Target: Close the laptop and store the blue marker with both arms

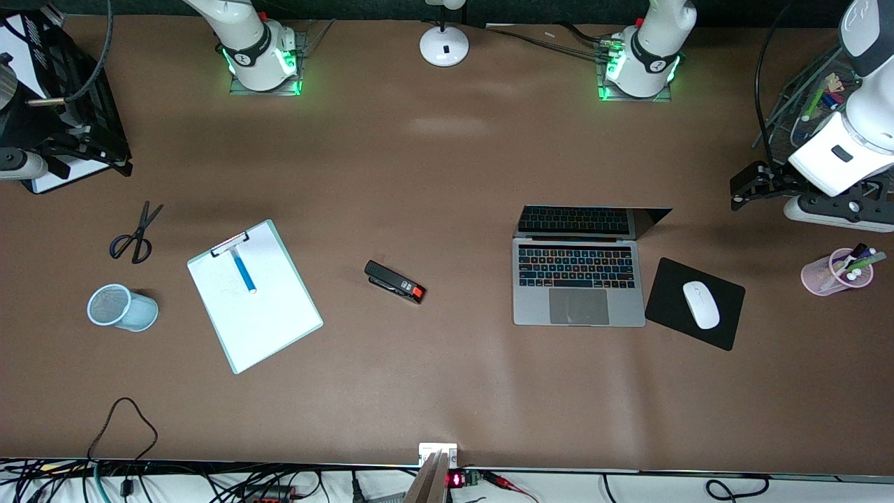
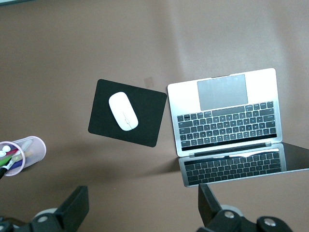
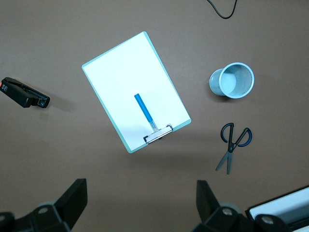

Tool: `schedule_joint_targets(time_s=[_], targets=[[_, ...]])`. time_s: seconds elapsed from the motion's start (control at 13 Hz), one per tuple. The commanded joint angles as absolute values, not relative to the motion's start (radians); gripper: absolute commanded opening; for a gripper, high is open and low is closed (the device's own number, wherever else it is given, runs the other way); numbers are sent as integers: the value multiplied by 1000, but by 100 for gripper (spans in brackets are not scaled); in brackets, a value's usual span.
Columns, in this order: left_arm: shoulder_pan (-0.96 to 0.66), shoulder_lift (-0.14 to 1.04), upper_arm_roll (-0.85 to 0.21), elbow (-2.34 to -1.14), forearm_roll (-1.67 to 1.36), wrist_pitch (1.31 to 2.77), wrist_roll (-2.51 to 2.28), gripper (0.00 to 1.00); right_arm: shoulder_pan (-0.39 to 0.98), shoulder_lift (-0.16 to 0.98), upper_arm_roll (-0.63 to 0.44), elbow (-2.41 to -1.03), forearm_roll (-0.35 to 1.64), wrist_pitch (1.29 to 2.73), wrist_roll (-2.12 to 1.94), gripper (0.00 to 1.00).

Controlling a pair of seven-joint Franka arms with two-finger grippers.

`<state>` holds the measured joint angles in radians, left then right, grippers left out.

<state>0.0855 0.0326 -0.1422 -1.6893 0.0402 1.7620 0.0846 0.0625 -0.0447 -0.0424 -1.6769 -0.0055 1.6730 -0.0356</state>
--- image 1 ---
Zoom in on silver laptop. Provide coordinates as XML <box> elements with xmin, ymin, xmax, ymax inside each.
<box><xmin>512</xmin><ymin>205</ymin><xmax>673</xmax><ymax>328</ymax></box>

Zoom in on blue marker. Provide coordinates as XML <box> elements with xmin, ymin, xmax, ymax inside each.
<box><xmin>230</xmin><ymin>248</ymin><xmax>257</xmax><ymax>295</ymax></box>

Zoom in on green marker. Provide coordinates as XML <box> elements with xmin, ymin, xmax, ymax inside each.
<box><xmin>802</xmin><ymin>82</ymin><xmax>828</xmax><ymax>123</ymax></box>

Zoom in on white paper stack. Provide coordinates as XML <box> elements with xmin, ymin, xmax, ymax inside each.
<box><xmin>31</xmin><ymin>162</ymin><xmax>116</xmax><ymax>195</ymax></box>
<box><xmin>0</xmin><ymin>31</ymin><xmax>44</xmax><ymax>99</ymax></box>

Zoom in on black stacked file tray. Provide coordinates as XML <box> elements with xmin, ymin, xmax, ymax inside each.
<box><xmin>0</xmin><ymin>6</ymin><xmax>133</xmax><ymax>196</ymax></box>

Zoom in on pink mesh pen cup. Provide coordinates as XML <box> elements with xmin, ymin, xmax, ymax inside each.
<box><xmin>800</xmin><ymin>248</ymin><xmax>874</xmax><ymax>297</ymax></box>

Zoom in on white computer mouse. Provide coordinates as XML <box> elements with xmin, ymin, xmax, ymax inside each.
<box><xmin>682</xmin><ymin>281</ymin><xmax>721</xmax><ymax>330</ymax></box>

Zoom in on green pen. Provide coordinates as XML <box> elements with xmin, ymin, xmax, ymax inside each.
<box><xmin>833</xmin><ymin>251</ymin><xmax>888</xmax><ymax>279</ymax></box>

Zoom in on black scissors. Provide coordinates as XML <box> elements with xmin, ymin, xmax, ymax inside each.
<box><xmin>109</xmin><ymin>201</ymin><xmax>164</xmax><ymax>265</ymax></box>

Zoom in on black mouse pad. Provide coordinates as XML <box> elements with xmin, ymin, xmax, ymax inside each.
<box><xmin>644</xmin><ymin>257</ymin><xmax>747</xmax><ymax>352</ymax></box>

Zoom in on green clipboard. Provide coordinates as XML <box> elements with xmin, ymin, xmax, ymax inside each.
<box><xmin>186</xmin><ymin>219</ymin><xmax>324</xmax><ymax>375</ymax></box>

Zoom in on light blue mesh cup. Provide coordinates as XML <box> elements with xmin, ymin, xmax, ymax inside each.
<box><xmin>87</xmin><ymin>283</ymin><xmax>159</xmax><ymax>333</ymax></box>

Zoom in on white paper sheet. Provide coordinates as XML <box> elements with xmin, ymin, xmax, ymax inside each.
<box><xmin>189</xmin><ymin>224</ymin><xmax>323</xmax><ymax>372</ymax></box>

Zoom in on white round-base stand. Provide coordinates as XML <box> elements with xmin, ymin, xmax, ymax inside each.
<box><xmin>419</xmin><ymin>0</ymin><xmax>471</xmax><ymax>68</ymax></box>

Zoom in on black red stapler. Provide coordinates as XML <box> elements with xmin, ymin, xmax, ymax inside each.
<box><xmin>364</xmin><ymin>260</ymin><xmax>426</xmax><ymax>305</ymax></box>

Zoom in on black orange power strip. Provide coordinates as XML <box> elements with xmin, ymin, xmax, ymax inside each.
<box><xmin>236</xmin><ymin>484</ymin><xmax>298</xmax><ymax>503</ymax></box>

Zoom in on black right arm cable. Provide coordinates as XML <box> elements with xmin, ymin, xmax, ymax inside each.
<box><xmin>27</xmin><ymin>0</ymin><xmax>114</xmax><ymax>107</ymax></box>

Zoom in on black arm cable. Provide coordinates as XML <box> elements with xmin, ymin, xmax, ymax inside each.
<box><xmin>27</xmin><ymin>0</ymin><xmax>114</xmax><ymax>107</ymax></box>
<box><xmin>753</xmin><ymin>0</ymin><xmax>797</xmax><ymax>165</ymax></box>

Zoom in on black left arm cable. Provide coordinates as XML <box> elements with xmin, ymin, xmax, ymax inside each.
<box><xmin>753</xmin><ymin>0</ymin><xmax>797</xmax><ymax>165</ymax></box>

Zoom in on black wire desk organizer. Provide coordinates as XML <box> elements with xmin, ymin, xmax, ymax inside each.
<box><xmin>753</xmin><ymin>28</ymin><xmax>867</xmax><ymax>165</ymax></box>

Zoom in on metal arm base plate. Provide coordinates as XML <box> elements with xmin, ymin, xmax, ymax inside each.
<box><xmin>229</xmin><ymin>29</ymin><xmax>305</xmax><ymax>97</ymax></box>
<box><xmin>596</xmin><ymin>38</ymin><xmax>675</xmax><ymax>104</ymax></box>

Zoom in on black cable bundle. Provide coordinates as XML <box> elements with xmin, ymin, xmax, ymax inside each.
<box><xmin>482</xmin><ymin>23</ymin><xmax>615</xmax><ymax>64</ymax></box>

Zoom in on black coiled cable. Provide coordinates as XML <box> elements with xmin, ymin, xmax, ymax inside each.
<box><xmin>704</xmin><ymin>475</ymin><xmax>771</xmax><ymax>502</ymax></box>

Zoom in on tangled black cables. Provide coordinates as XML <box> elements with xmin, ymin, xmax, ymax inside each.
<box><xmin>0</xmin><ymin>458</ymin><xmax>91</xmax><ymax>503</ymax></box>

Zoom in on black looped cable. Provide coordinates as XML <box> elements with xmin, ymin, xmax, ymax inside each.
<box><xmin>87</xmin><ymin>397</ymin><xmax>159</xmax><ymax>498</ymax></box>

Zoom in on red wire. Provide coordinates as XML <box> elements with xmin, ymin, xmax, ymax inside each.
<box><xmin>482</xmin><ymin>471</ymin><xmax>540</xmax><ymax>503</ymax></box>

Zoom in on white mount plate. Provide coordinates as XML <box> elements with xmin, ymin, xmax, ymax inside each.
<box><xmin>418</xmin><ymin>442</ymin><xmax>458</xmax><ymax>469</ymax></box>

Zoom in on grey metal post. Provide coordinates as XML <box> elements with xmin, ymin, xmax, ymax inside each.
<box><xmin>404</xmin><ymin>451</ymin><xmax>450</xmax><ymax>503</ymax></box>

